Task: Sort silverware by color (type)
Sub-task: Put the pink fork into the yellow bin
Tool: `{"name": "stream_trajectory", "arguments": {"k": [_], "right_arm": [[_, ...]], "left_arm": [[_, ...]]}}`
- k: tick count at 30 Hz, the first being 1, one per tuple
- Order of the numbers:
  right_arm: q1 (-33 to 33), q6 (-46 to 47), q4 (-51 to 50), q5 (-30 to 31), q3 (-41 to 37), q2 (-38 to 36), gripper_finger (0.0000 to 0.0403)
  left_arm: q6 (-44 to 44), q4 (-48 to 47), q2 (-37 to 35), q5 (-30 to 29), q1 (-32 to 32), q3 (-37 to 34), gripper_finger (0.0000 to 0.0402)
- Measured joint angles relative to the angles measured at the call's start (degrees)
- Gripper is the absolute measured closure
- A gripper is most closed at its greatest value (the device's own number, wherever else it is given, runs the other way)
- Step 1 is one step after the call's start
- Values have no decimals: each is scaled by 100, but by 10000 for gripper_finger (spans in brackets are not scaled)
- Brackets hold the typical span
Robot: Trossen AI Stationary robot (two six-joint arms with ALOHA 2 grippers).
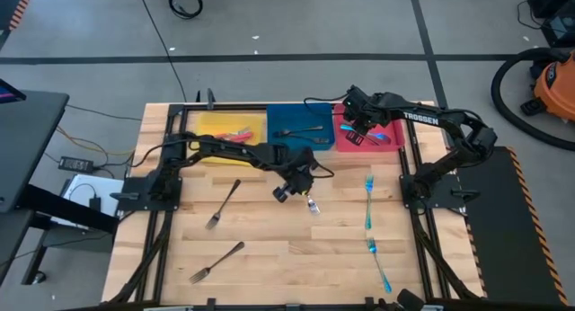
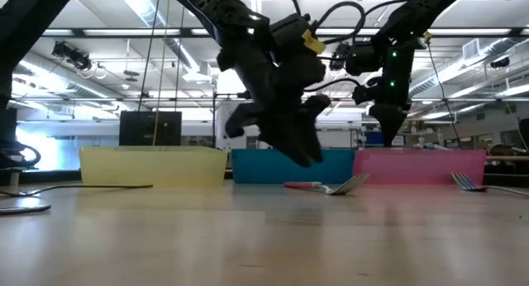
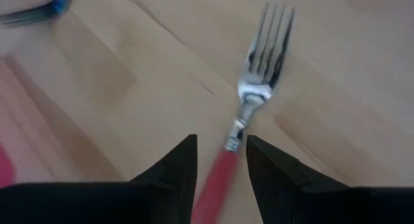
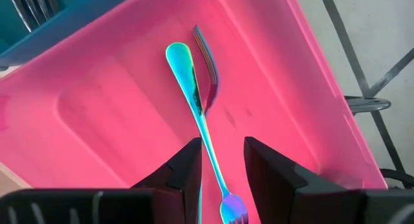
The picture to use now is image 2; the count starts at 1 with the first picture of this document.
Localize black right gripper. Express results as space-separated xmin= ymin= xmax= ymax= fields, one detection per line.
xmin=369 ymin=66 xmax=414 ymax=148

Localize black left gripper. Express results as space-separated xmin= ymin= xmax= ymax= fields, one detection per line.
xmin=217 ymin=29 xmax=331 ymax=168

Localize red handled silver fork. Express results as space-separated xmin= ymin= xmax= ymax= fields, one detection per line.
xmin=283 ymin=172 xmax=371 ymax=196

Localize plain silver fork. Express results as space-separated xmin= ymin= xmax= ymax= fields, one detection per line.
xmin=450 ymin=171 xmax=529 ymax=198

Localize black metal utensil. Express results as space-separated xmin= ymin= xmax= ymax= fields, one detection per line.
xmin=0 ymin=203 xmax=52 ymax=217

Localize blue crate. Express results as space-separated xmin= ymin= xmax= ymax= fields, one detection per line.
xmin=363 ymin=131 xmax=407 ymax=148

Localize blue plastic bin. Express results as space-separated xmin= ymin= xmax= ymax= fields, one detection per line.
xmin=231 ymin=148 xmax=356 ymax=185

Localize white cabinet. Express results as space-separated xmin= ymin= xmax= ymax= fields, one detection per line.
xmin=215 ymin=100 xmax=248 ymax=150

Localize pink plastic bin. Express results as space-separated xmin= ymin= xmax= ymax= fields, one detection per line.
xmin=352 ymin=149 xmax=488 ymax=186

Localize yellow tape tag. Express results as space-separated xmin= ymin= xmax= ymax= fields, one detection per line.
xmin=301 ymin=28 xmax=327 ymax=55

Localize white air vent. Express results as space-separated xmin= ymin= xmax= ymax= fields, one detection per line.
xmin=462 ymin=37 xmax=481 ymax=62

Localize yellow plastic bin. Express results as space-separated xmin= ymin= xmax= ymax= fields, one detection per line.
xmin=79 ymin=145 xmax=229 ymax=187

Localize black overhead light bar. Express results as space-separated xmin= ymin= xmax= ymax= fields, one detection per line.
xmin=41 ymin=26 xmax=529 ymax=38

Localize black monitor box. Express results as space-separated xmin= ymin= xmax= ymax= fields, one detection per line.
xmin=118 ymin=110 xmax=183 ymax=147

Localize black equipment silhouette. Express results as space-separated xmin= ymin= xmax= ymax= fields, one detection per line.
xmin=0 ymin=107 xmax=42 ymax=171

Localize hanging black cable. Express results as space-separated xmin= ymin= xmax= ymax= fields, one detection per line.
xmin=424 ymin=31 xmax=464 ymax=150

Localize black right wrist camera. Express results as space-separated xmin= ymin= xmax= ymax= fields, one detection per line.
xmin=345 ymin=41 xmax=385 ymax=107

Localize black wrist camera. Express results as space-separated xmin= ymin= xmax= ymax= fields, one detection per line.
xmin=345 ymin=41 xmax=385 ymax=107
xmin=270 ymin=12 xmax=327 ymax=88

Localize thin black horizontal rail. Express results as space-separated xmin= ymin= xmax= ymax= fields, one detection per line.
xmin=0 ymin=97 xmax=529 ymax=102

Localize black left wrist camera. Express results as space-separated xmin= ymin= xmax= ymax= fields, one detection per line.
xmin=270 ymin=12 xmax=327 ymax=88

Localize black ceiling camera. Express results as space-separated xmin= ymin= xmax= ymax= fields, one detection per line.
xmin=50 ymin=41 xmax=93 ymax=71
xmin=328 ymin=41 xmax=350 ymax=72

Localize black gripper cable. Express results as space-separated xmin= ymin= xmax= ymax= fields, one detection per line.
xmin=316 ymin=0 xmax=368 ymax=45

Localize hanging yellow cord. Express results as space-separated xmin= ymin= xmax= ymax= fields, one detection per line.
xmin=151 ymin=0 xmax=171 ymax=147

